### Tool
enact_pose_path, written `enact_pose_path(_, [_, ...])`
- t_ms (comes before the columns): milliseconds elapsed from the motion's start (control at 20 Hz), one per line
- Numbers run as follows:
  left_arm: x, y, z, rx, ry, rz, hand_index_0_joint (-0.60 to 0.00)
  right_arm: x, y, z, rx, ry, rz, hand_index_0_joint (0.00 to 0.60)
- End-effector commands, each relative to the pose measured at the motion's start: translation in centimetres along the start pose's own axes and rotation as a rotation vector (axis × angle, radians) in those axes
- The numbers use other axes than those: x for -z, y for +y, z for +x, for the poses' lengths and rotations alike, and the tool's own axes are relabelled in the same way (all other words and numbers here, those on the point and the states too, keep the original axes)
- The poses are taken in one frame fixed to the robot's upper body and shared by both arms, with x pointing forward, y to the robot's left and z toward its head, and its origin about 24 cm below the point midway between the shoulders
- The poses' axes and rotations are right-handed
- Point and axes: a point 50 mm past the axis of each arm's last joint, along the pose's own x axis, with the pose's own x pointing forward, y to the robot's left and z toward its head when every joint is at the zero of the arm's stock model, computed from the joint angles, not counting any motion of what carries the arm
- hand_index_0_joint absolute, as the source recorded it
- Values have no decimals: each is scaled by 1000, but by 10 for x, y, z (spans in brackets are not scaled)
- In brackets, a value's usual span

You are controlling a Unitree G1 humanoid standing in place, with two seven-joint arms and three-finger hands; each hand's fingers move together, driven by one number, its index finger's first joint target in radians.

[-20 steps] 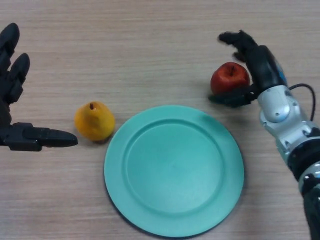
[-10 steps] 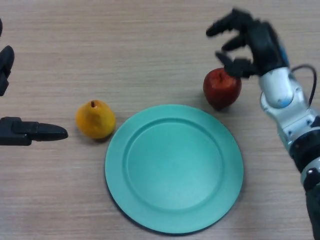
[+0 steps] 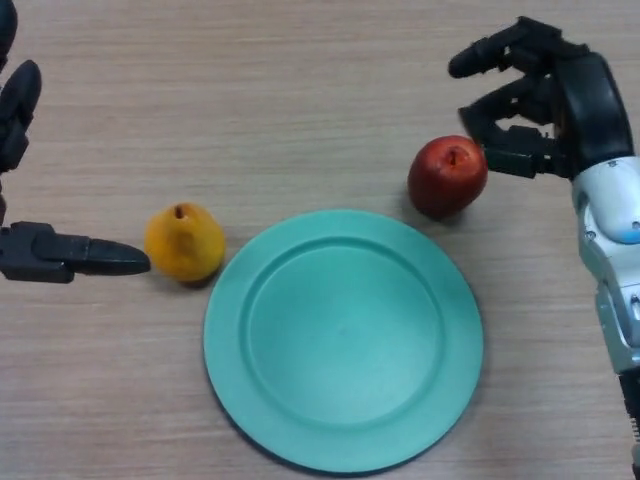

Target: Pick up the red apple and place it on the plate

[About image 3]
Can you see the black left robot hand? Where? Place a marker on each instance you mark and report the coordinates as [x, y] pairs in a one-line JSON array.
[[35, 252]]

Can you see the yellow pear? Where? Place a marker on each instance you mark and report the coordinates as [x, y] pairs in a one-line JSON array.
[[185, 245]]

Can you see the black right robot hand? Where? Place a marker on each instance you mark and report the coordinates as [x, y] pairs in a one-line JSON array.
[[595, 110]]

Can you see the red apple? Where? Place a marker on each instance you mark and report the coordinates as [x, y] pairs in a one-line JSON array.
[[445, 180]]

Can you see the green round plate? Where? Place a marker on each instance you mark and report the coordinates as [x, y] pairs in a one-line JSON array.
[[345, 340]]

